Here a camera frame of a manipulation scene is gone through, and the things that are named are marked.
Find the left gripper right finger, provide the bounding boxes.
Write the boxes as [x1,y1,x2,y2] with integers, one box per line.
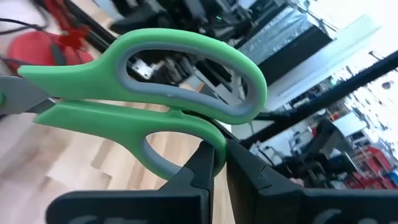
[226,139,398,224]

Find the red desk lamp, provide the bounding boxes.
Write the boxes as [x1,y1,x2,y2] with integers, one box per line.
[6,0,94,75]

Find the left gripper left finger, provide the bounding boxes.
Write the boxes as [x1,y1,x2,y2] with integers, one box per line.
[45,140,215,224]

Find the dark grey side table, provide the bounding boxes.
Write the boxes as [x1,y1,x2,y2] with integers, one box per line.
[239,6,333,86]

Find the green handled scissors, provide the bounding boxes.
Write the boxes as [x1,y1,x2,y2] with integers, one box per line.
[0,27,268,181]

